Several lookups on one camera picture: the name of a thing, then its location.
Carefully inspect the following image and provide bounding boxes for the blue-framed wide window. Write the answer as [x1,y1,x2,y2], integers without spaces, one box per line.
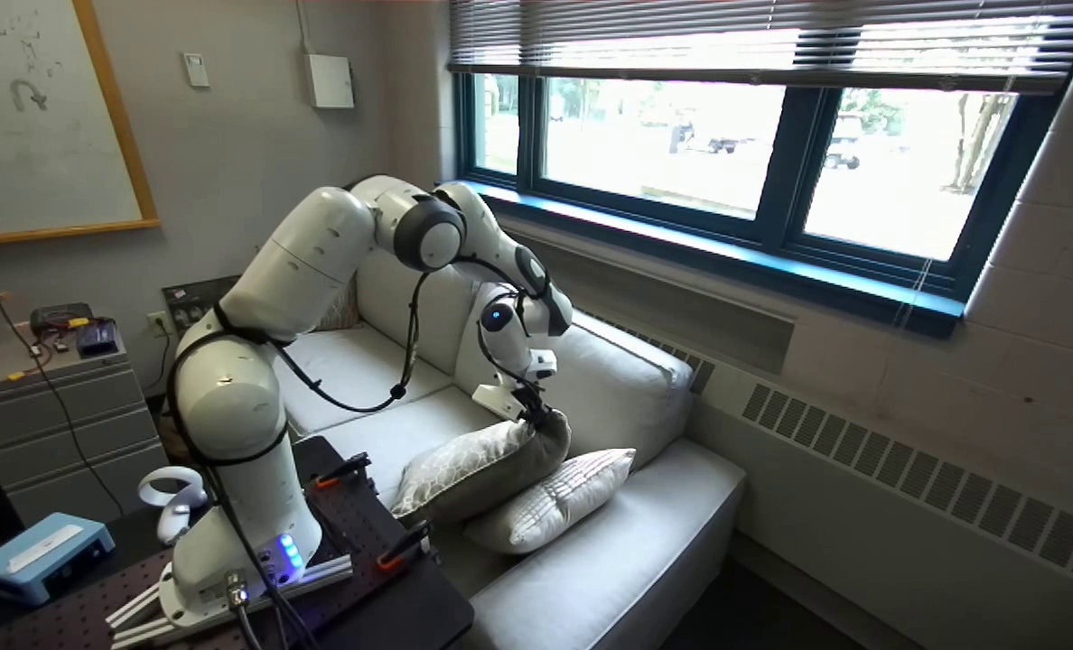
[434,67,1062,327]

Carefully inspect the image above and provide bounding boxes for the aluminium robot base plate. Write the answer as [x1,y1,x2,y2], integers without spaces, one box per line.
[100,548,359,650]

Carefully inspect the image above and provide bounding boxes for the dark brown box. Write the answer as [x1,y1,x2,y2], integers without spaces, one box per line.
[27,300,97,341]

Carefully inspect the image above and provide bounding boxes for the black robot table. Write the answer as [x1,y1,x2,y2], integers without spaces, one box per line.
[0,428,475,650]

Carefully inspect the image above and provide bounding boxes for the orange-black clamp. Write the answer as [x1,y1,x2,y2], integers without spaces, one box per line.
[312,453,375,495]
[371,517,436,575]

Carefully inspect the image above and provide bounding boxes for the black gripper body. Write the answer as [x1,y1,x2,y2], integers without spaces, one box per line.
[502,370,555,419]

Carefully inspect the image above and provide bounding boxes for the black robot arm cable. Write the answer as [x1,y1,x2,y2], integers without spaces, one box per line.
[165,183,566,650]

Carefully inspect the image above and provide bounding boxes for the white wall switch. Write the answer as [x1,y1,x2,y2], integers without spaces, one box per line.
[178,49,216,94]

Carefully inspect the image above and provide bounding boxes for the wood-framed whiteboard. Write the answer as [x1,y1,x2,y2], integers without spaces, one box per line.
[0,0,162,248]

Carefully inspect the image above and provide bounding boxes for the dark flat device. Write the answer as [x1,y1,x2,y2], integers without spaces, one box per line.
[72,320,124,360]

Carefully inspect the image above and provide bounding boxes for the thin black hanging cable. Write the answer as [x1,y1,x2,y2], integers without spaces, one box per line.
[0,221,125,522]

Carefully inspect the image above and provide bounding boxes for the wall radiator grille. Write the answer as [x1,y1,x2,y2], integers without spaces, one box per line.
[738,380,1073,590]

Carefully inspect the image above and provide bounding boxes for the gray drawer cabinet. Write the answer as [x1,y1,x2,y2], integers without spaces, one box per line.
[0,341,169,527]

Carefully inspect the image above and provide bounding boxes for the small cream pillow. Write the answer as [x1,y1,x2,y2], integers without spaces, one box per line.
[461,446,638,559]

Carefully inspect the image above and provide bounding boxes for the light gray couch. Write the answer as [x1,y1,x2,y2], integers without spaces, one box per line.
[214,226,746,650]

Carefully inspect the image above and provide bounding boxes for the white wall box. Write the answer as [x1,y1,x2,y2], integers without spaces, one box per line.
[304,49,359,117]

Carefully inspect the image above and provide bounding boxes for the white VR controller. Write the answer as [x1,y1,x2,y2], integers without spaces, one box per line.
[133,462,214,548]

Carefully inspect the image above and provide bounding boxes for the large octagon-patterned pillow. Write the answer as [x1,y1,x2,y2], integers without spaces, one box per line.
[386,403,573,530]

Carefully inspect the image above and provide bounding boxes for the blue electronics box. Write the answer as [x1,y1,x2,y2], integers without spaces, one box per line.
[0,510,120,606]

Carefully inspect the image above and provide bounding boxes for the dark window blinds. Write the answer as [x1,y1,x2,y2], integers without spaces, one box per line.
[443,0,1073,103]

